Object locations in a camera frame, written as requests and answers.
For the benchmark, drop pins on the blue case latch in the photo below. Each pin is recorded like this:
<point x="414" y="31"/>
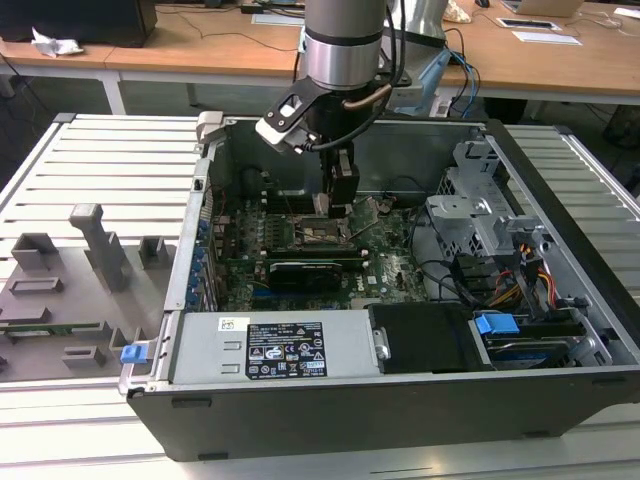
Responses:
<point x="134" y="354"/>

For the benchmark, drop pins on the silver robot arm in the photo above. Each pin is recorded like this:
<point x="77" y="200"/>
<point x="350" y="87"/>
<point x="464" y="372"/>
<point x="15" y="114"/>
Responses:
<point x="340" y="60"/>

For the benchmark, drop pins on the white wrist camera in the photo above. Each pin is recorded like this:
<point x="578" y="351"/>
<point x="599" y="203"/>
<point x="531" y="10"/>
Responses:
<point x="275" y="132"/>

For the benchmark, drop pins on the white adapter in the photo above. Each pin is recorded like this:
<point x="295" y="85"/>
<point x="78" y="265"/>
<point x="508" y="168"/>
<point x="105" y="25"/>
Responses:
<point x="442" y="106"/>

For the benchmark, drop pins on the green RAM stick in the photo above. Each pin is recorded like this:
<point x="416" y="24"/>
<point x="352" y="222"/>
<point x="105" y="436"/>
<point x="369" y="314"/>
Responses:
<point x="60" y="328"/>

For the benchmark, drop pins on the grey parts rack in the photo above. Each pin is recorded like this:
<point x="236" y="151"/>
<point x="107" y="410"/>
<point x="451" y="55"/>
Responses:
<point x="65" y="280"/>

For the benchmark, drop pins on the white paper sheet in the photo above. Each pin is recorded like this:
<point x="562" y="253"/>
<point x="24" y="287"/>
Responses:
<point x="547" y="37"/>

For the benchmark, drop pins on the blue disk carrier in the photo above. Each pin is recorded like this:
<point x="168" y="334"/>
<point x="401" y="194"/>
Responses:
<point x="495" y="327"/>

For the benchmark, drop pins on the grey case corner latch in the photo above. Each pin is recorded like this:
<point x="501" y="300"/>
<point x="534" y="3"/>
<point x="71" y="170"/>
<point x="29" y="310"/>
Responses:
<point x="210" y="127"/>

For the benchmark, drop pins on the green motherboard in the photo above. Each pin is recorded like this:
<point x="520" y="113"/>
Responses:
<point x="385" y="270"/>

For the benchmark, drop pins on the coin cell battery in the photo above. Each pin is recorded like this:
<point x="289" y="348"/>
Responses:
<point x="387" y="204"/>

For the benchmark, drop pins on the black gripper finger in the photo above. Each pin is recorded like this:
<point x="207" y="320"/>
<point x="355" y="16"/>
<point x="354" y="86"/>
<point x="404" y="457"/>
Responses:
<point x="326" y="172"/>
<point x="346" y="187"/>

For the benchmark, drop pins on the beige lumpy object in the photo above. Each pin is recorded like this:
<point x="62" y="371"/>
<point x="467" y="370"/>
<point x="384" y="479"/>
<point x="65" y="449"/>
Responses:
<point x="457" y="12"/>

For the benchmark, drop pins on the silver CPU plate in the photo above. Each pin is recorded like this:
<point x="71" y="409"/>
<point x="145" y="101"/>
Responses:
<point x="321" y="205"/>

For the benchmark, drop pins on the crumpled white paper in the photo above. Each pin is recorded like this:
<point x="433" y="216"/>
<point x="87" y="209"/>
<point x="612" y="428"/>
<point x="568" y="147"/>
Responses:
<point x="55" y="44"/>

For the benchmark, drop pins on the tan laptop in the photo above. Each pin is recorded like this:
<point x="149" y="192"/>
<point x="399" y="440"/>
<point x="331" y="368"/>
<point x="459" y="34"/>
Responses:
<point x="550" y="6"/>

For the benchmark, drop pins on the hard disk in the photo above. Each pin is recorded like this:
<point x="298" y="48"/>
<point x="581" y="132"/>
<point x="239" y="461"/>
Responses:
<point x="525" y="357"/>

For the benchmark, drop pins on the black RAM slot bank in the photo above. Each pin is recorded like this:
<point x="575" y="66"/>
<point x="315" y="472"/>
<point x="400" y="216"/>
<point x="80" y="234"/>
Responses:
<point x="300" y="256"/>
<point x="290" y="204"/>

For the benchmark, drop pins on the black box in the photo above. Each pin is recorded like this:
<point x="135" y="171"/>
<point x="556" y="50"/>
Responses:
<point x="75" y="22"/>

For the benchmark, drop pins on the black plastic shroud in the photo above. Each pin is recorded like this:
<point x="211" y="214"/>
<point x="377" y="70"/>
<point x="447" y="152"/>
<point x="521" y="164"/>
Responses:
<point x="425" y="335"/>

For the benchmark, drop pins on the black rating label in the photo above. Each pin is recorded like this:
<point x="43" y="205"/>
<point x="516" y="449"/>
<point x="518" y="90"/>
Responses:
<point x="285" y="350"/>

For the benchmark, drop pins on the black PC case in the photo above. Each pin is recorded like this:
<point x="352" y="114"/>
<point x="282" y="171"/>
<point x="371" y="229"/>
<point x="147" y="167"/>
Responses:
<point x="350" y="420"/>

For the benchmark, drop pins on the black graphics card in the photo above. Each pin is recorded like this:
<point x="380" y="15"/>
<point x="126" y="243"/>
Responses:
<point x="305" y="275"/>

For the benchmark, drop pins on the small white sticker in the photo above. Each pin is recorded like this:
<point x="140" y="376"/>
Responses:
<point x="232" y="324"/>

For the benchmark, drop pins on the silver drive cage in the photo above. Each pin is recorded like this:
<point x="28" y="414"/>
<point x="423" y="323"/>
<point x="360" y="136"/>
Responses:
<point x="460" y="210"/>

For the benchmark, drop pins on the grey power supply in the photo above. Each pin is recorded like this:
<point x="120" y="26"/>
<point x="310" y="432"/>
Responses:
<point x="210" y="345"/>

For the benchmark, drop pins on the wooden desk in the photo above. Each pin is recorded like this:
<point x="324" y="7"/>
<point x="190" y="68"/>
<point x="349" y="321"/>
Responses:
<point x="225" y="55"/>
<point x="50" y="62"/>

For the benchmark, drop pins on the CPU socket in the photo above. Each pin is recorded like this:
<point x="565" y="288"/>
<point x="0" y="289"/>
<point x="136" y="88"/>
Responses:
<point x="312" y="231"/>

